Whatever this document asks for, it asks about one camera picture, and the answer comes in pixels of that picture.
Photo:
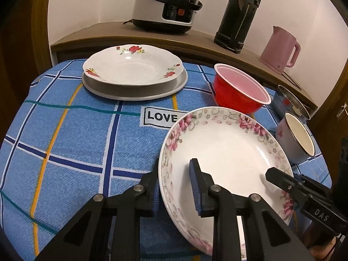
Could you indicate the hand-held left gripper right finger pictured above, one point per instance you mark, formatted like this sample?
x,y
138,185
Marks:
x,y
194,185

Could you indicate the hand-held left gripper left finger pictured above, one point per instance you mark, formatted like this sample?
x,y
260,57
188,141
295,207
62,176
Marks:
x,y
156,199

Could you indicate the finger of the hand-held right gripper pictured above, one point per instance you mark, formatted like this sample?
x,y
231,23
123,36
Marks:
x,y
312,182
282,183

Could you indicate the pink floral white plate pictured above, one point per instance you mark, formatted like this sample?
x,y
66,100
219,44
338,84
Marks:
x,y
231,152

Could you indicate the white enamel bowl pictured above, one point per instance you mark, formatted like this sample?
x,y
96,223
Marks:
x,y
297,133

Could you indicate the stainless steel bowl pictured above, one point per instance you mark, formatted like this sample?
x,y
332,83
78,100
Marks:
x,y
280,100

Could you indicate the red plastic bowl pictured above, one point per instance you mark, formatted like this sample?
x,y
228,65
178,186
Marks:
x,y
231,95

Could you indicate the wooden door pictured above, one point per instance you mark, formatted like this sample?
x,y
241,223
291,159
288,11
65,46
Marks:
x,y
333,92

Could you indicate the blue plaid blanket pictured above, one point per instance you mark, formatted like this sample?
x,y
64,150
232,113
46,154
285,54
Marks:
x,y
81,141

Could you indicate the plain grey plate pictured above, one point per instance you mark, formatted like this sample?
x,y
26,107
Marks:
x,y
130,92

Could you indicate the red floral white plate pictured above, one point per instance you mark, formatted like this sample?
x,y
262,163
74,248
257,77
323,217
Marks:
x,y
130,68

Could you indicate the pink electric kettle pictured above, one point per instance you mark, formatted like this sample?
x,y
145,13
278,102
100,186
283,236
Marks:
x,y
277,49

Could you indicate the wooden cabinet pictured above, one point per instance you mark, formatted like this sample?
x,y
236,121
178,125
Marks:
x,y
108,32

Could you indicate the black thermos flask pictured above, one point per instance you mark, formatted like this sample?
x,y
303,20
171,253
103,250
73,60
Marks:
x,y
236,13

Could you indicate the white black rice cooker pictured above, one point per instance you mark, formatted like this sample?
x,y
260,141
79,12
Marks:
x,y
152,8

